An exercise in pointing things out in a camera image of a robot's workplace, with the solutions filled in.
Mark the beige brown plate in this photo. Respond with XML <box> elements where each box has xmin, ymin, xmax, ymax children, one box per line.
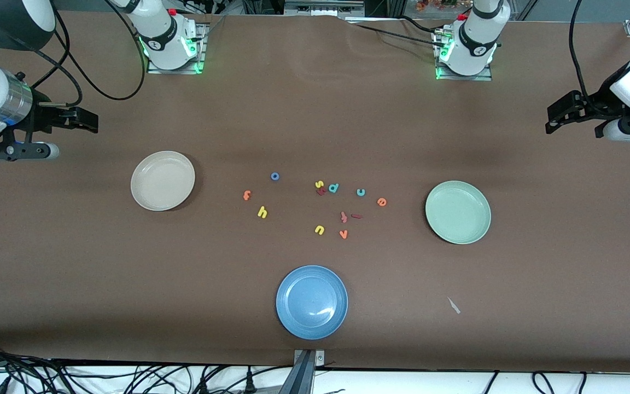
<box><xmin>130</xmin><ymin>150</ymin><xmax>196</xmax><ymax>212</ymax></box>

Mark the light green plate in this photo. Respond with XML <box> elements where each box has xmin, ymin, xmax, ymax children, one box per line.
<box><xmin>425</xmin><ymin>181</ymin><xmax>492</xmax><ymax>245</ymax></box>

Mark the orange decoration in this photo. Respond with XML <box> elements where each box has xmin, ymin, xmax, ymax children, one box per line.
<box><xmin>416</xmin><ymin>0</ymin><xmax>458</xmax><ymax>13</ymax></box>

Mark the grey metal box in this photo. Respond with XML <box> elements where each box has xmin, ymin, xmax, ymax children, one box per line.
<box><xmin>284</xmin><ymin>0</ymin><xmax>365</xmax><ymax>18</ymax></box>

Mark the blue plate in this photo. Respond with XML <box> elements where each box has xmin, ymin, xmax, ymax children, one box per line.
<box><xmin>276</xmin><ymin>265</ymin><xmax>348</xmax><ymax>340</ymax></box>

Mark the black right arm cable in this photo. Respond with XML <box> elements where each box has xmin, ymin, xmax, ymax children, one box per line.
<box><xmin>0</xmin><ymin>0</ymin><xmax>147</xmax><ymax>108</ymax></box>

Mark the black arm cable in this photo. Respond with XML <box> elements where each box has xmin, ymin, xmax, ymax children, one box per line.
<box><xmin>569</xmin><ymin>0</ymin><xmax>593</xmax><ymax>100</ymax></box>
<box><xmin>0</xmin><ymin>0</ymin><xmax>147</xmax><ymax>108</ymax></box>

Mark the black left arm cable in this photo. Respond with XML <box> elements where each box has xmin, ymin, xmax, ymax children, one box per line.
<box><xmin>569</xmin><ymin>0</ymin><xmax>593</xmax><ymax>100</ymax></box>

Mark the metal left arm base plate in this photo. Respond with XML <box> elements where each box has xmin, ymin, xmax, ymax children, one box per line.
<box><xmin>434</xmin><ymin>27</ymin><xmax>494</xmax><ymax>82</ymax></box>

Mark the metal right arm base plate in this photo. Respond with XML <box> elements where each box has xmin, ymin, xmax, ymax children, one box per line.
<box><xmin>147</xmin><ymin>22</ymin><xmax>207</xmax><ymax>75</ymax></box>

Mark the black table cable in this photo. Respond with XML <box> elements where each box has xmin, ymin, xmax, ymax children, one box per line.
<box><xmin>396</xmin><ymin>15</ymin><xmax>439</xmax><ymax>34</ymax></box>
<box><xmin>354</xmin><ymin>23</ymin><xmax>444</xmax><ymax>47</ymax></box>

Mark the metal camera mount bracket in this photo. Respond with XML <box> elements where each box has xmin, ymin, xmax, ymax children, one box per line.
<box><xmin>292</xmin><ymin>349</ymin><xmax>326</xmax><ymax>394</ymax></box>

